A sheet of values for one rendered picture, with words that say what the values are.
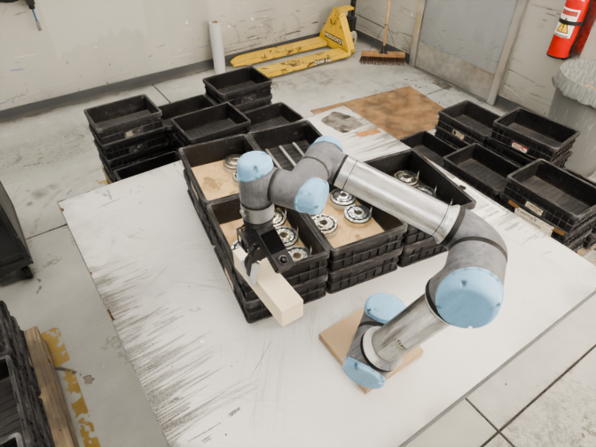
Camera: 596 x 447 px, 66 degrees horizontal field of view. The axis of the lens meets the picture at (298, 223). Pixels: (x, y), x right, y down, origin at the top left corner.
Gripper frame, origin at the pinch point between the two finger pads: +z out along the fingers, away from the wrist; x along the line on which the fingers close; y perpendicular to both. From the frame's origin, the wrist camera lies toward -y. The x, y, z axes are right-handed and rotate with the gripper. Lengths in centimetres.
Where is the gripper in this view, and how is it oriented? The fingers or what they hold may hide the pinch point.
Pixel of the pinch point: (266, 278)
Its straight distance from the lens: 117.0
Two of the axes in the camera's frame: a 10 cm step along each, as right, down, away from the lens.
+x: -8.3, 3.7, -4.2
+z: 0.0, 7.4, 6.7
